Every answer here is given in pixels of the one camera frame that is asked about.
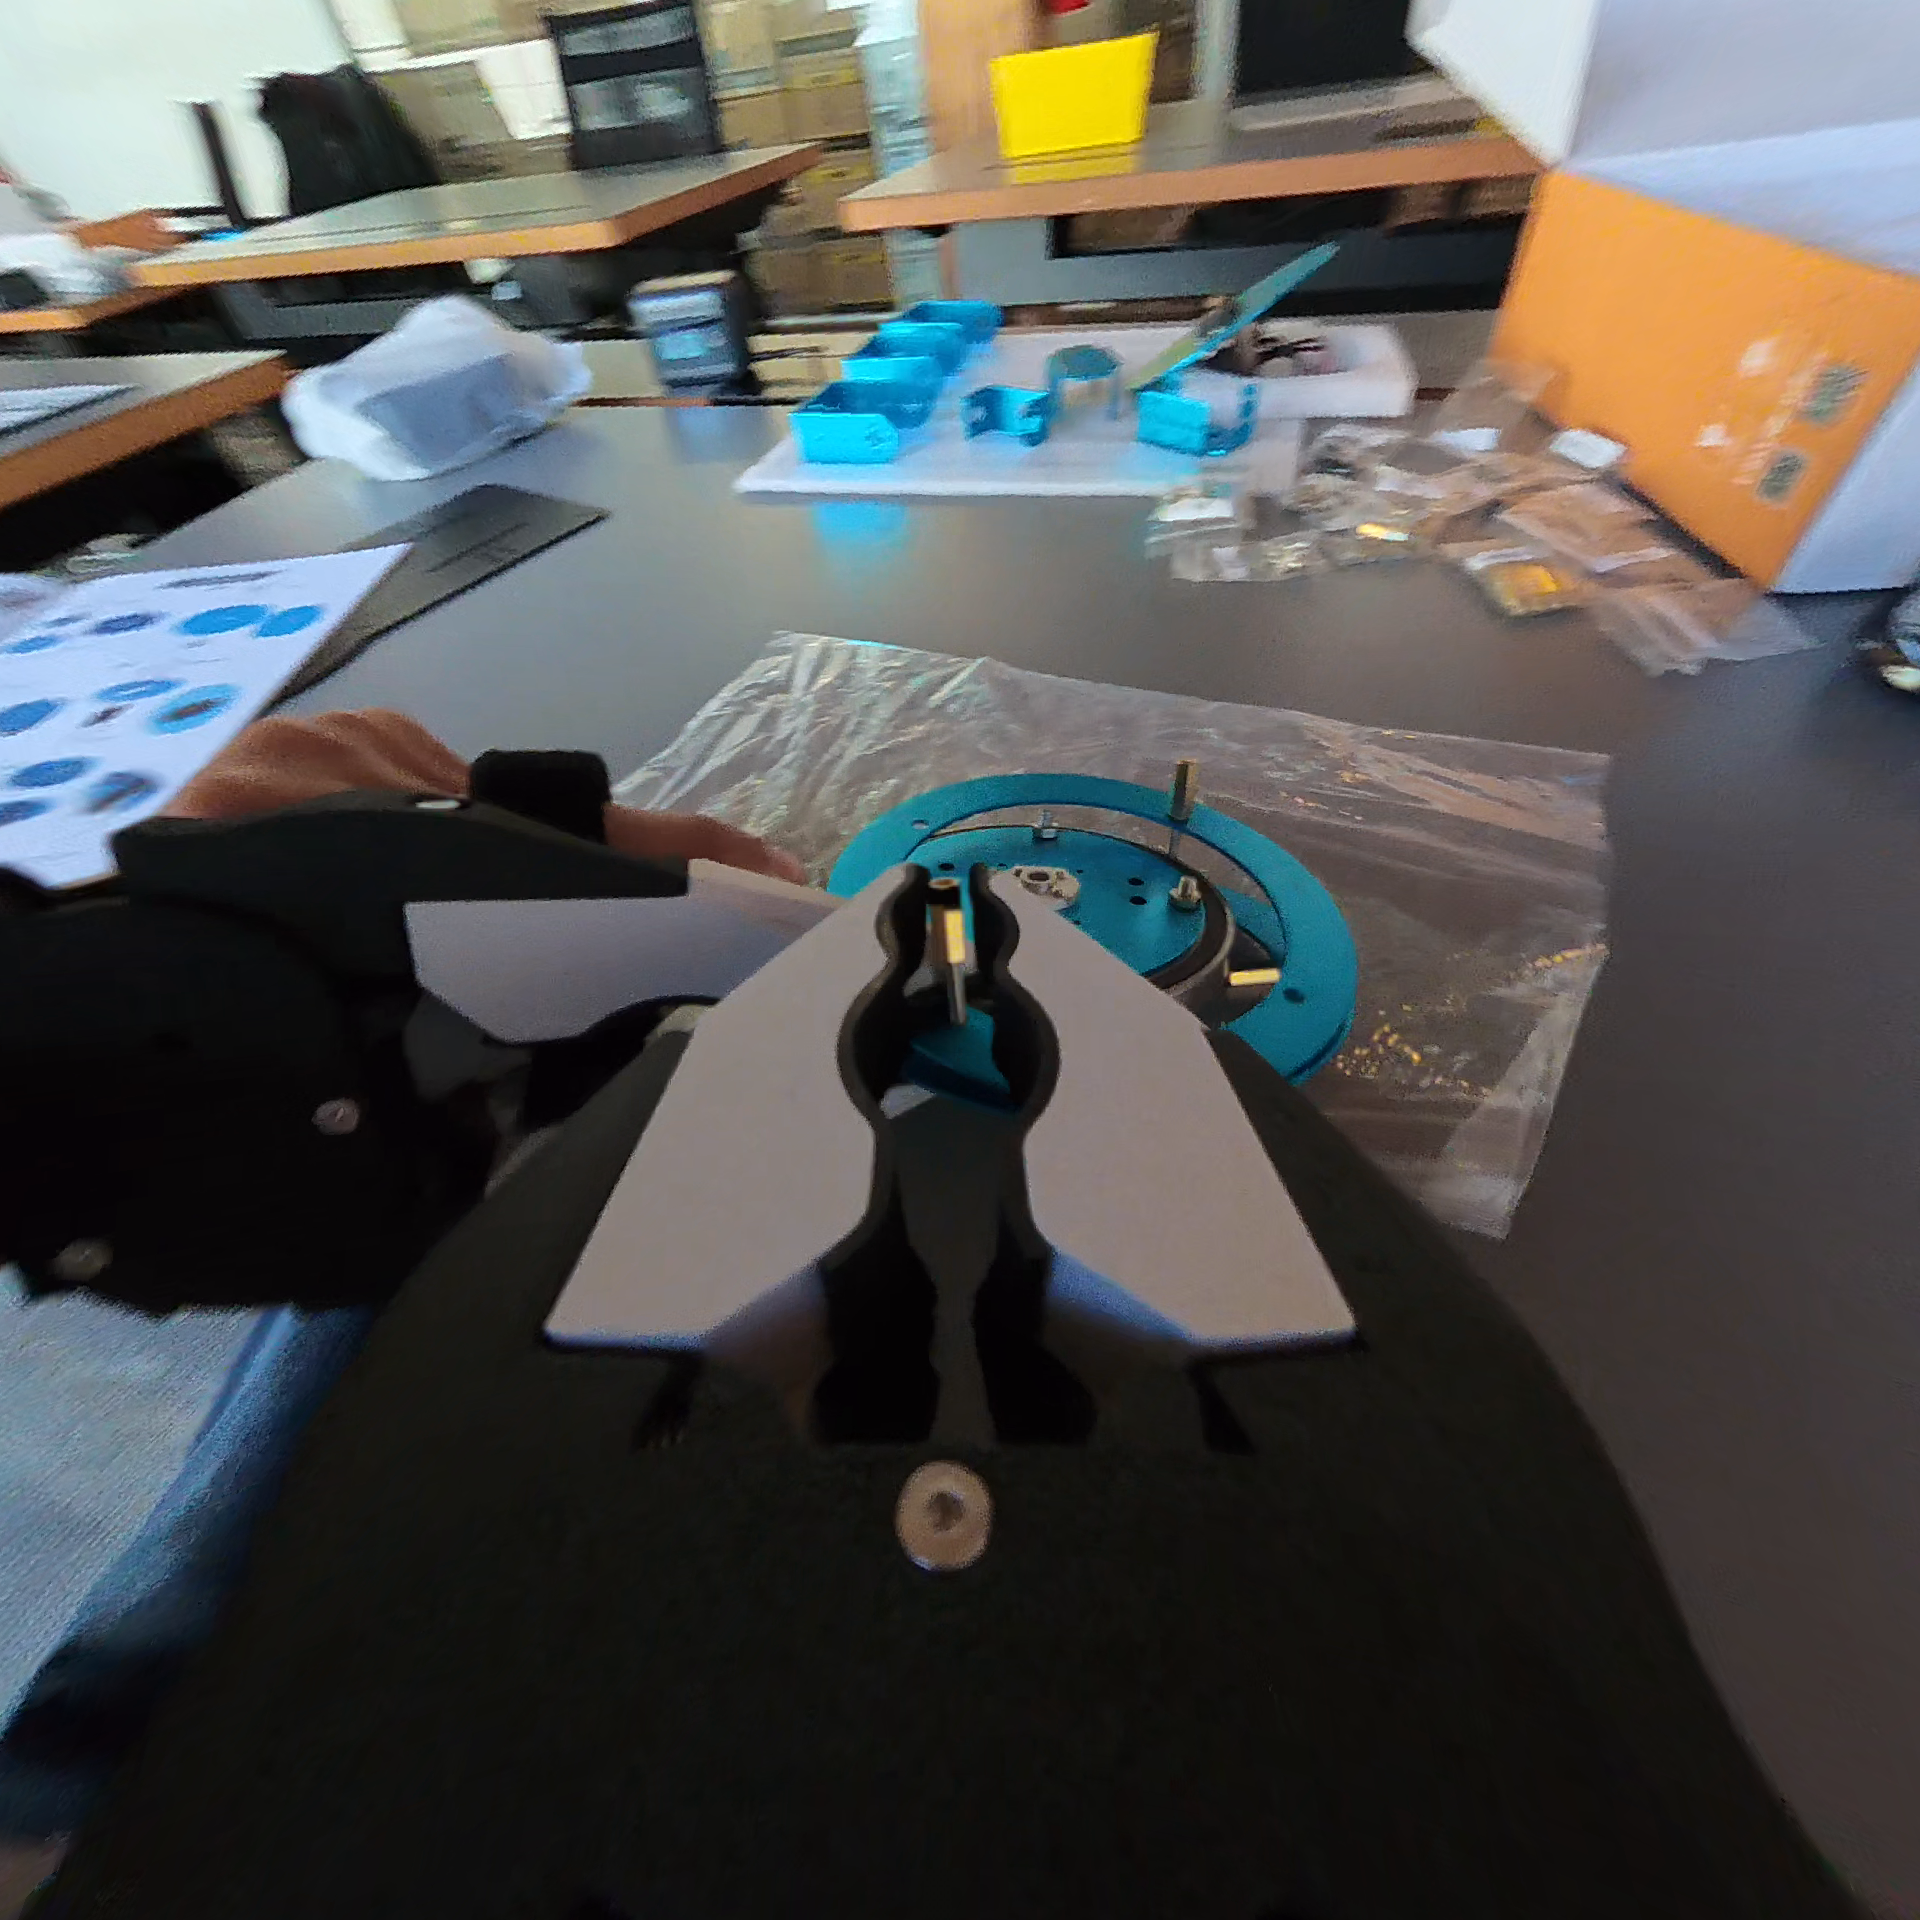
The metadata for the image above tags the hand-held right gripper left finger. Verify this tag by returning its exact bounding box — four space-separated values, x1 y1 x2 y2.
543 861 941 1441

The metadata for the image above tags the black shelf unit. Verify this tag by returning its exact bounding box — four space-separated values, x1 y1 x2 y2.
546 0 719 169

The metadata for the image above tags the orange cardboard box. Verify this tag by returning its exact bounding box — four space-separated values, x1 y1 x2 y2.
1410 0 1920 598

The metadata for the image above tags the white flat tray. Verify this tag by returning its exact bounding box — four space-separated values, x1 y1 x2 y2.
736 322 1418 496

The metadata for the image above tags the wood-edged side table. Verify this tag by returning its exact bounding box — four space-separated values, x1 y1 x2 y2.
0 352 288 504

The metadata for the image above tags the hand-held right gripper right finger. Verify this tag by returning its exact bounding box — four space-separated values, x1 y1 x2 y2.
964 861 1360 1445

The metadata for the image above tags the white wrapped package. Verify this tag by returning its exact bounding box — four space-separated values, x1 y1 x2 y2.
281 294 591 482

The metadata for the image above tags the clear plastic bag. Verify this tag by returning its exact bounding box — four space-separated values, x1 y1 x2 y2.
615 631 1613 1238

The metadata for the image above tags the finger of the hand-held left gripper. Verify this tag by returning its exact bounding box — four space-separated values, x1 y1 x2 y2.
402 859 839 1046

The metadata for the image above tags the printed instruction sheet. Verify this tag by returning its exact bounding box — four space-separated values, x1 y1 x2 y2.
0 543 413 886

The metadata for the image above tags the pile of clear hardware bags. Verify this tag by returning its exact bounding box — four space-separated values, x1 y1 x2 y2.
1146 359 1817 675

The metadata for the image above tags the yellow box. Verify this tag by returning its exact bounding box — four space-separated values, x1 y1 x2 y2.
989 30 1160 159

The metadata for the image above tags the dark jacket on chair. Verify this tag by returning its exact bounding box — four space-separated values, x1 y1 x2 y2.
256 66 440 218

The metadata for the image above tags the set of blue metal parts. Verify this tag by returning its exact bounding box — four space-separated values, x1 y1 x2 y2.
790 239 1343 464

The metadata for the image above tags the black flat plate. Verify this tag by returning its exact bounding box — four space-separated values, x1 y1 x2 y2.
270 482 607 706

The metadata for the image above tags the person's left hand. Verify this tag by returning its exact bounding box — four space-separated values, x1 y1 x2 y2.
165 709 812 888

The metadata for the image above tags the grey desk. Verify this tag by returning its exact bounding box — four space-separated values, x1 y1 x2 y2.
88 398 1920 1920

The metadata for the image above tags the stack of cardboard boxes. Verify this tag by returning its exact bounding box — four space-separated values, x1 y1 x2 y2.
704 0 938 309

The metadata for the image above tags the dark box with pale label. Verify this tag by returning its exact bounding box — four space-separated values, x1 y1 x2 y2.
626 272 752 395

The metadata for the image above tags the blue round metal turntable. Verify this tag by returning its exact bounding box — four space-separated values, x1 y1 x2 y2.
828 771 1360 1112

